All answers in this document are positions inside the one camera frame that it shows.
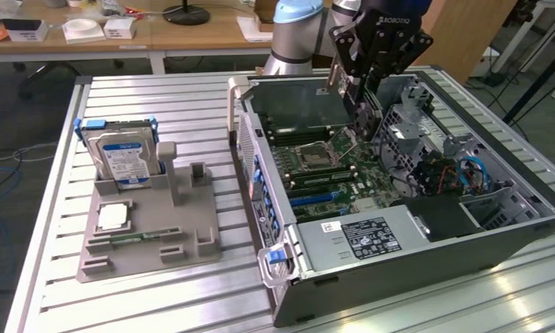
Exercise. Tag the wooden cabinet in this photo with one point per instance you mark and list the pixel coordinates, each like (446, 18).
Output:
(462, 34)

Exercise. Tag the silver chipset heat sink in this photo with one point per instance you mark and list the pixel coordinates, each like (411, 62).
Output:
(364, 205)

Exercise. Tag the silver CPU chip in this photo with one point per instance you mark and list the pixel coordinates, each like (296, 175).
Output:
(112, 216)

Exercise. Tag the black open PC case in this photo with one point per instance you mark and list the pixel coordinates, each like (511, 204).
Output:
(397, 277)

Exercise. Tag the white floor device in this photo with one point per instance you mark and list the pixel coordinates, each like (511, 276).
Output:
(486, 62)

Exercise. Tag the black stand leg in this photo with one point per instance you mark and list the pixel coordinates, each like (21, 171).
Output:
(536, 76)

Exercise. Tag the grey disk bay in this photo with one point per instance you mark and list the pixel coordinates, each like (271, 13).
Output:
(514, 208)

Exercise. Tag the green RAM stick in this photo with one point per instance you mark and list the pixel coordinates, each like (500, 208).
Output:
(133, 238)

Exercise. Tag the white box with round hollow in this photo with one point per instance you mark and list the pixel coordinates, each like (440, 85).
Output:
(82, 31)

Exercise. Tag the black office chair base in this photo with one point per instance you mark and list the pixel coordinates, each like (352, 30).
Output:
(41, 71)

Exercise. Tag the open socket cover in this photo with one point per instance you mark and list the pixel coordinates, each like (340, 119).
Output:
(344, 147)

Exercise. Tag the silver perforated drive cage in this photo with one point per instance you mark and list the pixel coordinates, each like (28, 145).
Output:
(407, 138)

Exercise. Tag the grey power supply unit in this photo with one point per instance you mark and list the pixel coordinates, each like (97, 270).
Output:
(323, 249)

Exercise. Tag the plain white box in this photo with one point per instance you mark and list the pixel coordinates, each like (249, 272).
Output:
(118, 28)

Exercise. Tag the white paper box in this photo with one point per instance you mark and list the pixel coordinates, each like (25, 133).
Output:
(256, 33)

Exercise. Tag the blue expansion slot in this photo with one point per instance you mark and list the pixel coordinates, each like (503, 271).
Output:
(312, 200)

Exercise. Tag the grey parts rack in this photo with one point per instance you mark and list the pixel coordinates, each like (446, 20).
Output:
(157, 215)

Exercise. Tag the blue case latch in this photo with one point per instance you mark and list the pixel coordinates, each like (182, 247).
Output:
(275, 257)

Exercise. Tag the black RAM slot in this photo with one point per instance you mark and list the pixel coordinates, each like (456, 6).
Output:
(319, 170)
(297, 129)
(325, 186)
(296, 123)
(321, 175)
(300, 135)
(323, 180)
(303, 141)

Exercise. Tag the black round lamp base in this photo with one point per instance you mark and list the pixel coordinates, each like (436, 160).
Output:
(185, 15)

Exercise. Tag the brown cardboard box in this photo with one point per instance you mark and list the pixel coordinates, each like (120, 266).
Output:
(265, 12)

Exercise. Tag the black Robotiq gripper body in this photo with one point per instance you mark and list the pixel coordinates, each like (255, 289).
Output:
(391, 21)

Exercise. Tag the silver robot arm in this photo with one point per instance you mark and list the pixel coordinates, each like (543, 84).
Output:
(296, 38)

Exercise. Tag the white box with black top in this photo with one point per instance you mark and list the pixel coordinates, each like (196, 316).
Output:
(26, 30)

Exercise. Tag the black expansion slot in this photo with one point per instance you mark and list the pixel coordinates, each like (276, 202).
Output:
(313, 191)

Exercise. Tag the CPU socket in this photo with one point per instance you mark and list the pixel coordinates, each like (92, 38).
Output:
(316, 156)

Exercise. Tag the hard disk with blue rails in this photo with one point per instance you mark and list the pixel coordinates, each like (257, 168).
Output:
(120, 156)

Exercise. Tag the green motherboard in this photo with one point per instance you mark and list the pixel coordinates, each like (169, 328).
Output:
(379, 187)

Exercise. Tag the wooden desk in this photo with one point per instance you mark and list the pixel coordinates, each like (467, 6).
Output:
(54, 46)

